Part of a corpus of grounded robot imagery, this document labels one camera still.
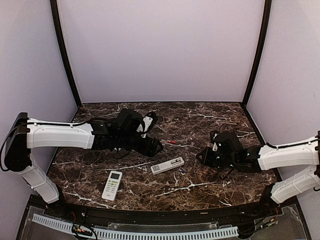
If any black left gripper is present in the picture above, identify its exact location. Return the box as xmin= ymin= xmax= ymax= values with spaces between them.
xmin=116 ymin=132 xmax=163 ymax=157

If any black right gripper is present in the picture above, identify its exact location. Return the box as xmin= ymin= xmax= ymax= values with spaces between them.
xmin=196 ymin=146 xmax=237 ymax=169

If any white KT-16 remote control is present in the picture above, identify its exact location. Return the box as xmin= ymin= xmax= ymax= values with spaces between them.
xmin=150 ymin=157 xmax=185 ymax=175

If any white remote with green buttons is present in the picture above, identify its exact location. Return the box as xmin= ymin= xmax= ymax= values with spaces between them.
xmin=101 ymin=170 xmax=123 ymax=201

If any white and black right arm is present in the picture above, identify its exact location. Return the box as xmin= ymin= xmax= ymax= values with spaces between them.
xmin=196 ymin=131 xmax=320 ymax=217

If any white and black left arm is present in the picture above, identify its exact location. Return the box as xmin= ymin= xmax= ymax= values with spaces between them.
xmin=0 ymin=108 xmax=164 ymax=218

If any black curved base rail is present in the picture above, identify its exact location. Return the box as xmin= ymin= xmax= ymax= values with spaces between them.
xmin=38 ymin=200 xmax=283 ymax=226

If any white slotted cable duct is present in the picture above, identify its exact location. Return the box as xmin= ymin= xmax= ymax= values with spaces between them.
xmin=31 ymin=213 xmax=239 ymax=240

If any right black frame post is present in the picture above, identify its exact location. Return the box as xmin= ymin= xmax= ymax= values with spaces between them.
xmin=241 ymin=0 xmax=272 ymax=108

